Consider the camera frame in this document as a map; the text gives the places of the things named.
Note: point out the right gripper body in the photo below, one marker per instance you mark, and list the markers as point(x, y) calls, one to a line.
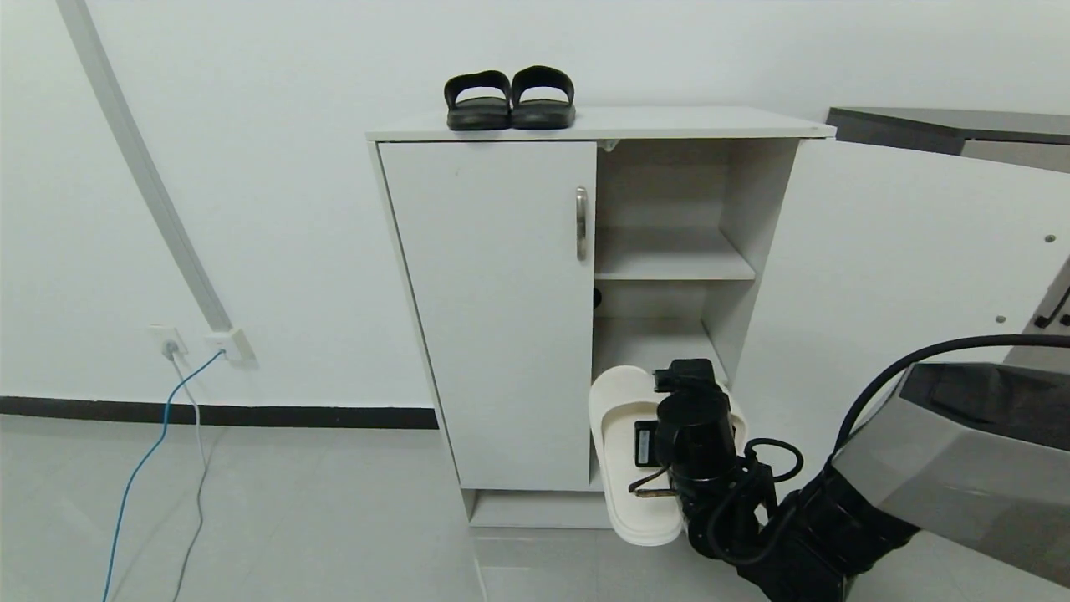
point(694, 431)

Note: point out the white slipper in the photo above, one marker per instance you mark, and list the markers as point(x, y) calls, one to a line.
point(739, 422)
point(614, 401)

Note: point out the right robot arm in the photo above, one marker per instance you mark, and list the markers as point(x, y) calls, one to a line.
point(961, 468)

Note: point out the white cabinet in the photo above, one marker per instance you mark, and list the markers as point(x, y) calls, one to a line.
point(669, 251)

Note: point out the black slipper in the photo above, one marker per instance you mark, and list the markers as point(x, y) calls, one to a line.
point(476, 110)
point(543, 109)

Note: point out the grey table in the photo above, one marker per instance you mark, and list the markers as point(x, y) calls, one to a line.
point(961, 125)

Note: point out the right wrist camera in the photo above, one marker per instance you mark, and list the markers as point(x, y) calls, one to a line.
point(684, 374)

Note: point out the white wall socket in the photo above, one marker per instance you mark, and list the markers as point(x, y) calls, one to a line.
point(230, 344)
point(167, 340)

